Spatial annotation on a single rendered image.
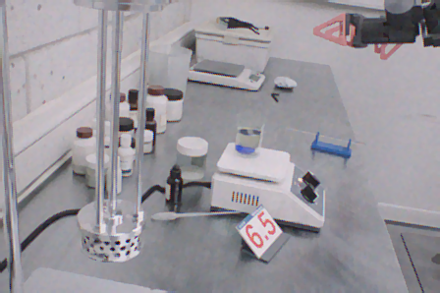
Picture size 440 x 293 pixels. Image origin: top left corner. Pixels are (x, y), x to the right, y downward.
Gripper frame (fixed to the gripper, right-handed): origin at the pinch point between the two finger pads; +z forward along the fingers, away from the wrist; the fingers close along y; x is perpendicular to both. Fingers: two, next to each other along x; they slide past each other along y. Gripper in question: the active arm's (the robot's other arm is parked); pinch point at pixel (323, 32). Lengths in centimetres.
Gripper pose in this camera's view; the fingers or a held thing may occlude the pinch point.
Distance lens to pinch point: 110.4
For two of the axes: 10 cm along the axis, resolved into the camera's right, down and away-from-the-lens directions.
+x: 0.0, 9.9, 1.5
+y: -4.5, 1.4, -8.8
